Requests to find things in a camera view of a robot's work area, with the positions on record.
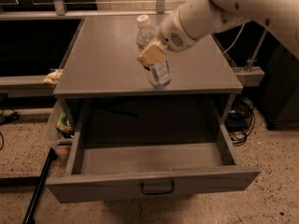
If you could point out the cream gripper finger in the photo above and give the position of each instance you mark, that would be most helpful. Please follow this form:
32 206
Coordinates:
152 53

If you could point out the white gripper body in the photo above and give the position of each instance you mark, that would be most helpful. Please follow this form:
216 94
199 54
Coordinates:
172 34

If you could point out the clear plastic water bottle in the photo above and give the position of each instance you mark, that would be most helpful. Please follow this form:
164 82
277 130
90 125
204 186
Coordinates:
159 73

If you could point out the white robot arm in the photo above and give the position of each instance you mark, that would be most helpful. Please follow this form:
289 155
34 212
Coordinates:
195 19

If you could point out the grey cabinet counter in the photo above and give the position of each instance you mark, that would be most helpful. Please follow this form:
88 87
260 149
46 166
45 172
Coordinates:
103 62

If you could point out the grey open top drawer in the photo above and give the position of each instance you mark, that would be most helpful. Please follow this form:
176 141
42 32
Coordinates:
176 138

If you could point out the metal tripod stand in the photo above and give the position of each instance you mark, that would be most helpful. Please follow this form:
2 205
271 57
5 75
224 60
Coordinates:
250 61

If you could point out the green snack packet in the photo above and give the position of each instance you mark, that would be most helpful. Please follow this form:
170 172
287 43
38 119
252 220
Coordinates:
63 125

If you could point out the clear plastic side bin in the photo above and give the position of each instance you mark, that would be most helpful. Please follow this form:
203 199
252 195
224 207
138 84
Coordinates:
60 142

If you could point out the black floor pole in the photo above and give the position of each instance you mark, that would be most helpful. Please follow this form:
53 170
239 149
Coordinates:
29 216

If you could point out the yellow cloth left rail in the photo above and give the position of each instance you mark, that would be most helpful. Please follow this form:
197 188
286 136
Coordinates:
53 77

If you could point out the grey metal frame rail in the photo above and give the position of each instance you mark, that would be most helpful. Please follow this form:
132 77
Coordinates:
25 86

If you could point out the black drawer handle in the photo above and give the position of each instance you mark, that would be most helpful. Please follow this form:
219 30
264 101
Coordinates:
157 188

